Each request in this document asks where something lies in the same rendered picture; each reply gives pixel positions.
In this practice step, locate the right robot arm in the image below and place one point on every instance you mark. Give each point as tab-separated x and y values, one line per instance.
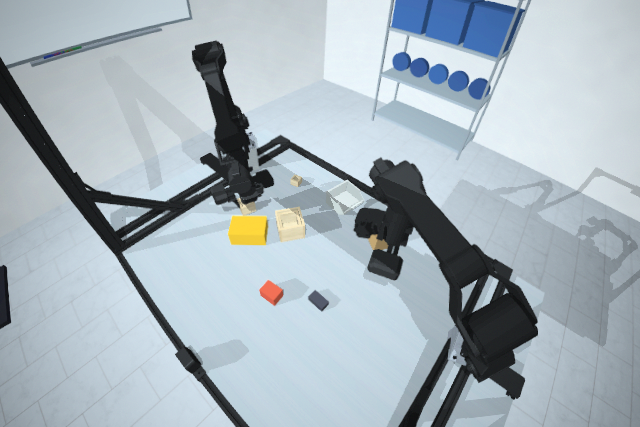
502	325

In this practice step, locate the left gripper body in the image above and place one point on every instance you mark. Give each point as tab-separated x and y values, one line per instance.
221	195

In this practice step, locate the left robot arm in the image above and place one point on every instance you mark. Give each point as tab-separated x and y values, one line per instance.
227	136

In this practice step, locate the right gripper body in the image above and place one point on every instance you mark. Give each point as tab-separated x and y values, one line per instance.
384	263

